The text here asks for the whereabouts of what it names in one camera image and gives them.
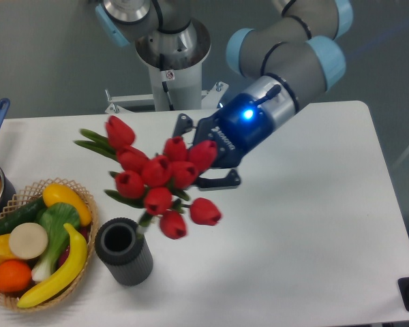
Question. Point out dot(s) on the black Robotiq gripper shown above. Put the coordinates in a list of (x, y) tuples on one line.
[(236, 128)]

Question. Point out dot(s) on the woven wicker basket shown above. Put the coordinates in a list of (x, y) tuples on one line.
[(31, 193)]

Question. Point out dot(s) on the dark grey ribbed vase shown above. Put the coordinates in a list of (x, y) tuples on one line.
[(126, 256)]

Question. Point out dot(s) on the beige round radish slice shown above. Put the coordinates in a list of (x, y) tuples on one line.
[(28, 241)]

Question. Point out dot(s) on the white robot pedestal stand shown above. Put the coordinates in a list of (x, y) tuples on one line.
[(174, 62)]

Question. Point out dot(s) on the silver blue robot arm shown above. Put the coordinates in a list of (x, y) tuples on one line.
[(291, 63)]

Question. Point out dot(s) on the red tulip bouquet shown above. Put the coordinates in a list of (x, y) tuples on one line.
[(157, 185)]

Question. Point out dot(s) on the green bok choy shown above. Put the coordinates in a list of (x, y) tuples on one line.
[(53, 220)]

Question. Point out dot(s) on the orange fruit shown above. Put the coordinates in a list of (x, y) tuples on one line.
[(15, 276)]

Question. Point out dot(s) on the yellow banana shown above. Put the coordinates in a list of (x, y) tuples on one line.
[(61, 278)]

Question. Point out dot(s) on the green cucumber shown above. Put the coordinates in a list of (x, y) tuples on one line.
[(24, 214)]

